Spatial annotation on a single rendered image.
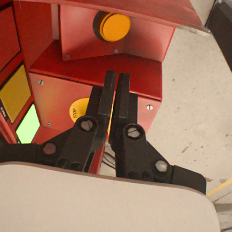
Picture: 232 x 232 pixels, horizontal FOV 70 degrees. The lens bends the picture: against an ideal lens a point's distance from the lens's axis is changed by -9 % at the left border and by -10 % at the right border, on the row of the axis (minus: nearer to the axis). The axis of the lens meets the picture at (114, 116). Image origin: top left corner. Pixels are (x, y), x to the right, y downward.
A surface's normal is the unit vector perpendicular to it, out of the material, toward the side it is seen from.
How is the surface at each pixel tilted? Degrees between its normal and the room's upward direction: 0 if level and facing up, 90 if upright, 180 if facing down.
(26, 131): 90
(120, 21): 35
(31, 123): 90
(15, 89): 90
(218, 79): 0
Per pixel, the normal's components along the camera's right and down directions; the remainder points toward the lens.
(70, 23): 0.41, 0.74
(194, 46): -0.18, 0.75
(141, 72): 0.15, -0.63
